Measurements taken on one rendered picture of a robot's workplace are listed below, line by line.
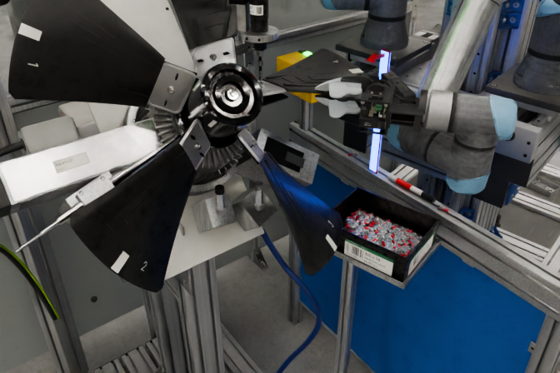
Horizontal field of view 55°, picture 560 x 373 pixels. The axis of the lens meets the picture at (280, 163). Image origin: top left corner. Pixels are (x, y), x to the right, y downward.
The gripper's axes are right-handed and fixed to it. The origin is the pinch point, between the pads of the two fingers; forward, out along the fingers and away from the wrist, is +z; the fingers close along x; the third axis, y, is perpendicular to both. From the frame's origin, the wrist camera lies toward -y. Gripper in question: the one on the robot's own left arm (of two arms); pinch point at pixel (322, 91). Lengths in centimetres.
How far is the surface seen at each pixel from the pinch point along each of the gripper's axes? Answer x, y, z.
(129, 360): 111, 7, 65
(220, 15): -14.1, 0.2, 20.0
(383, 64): 4.6, -22.9, -9.3
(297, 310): 115, -31, 15
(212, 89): -7.1, 15.6, 16.3
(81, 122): 22, -7, 66
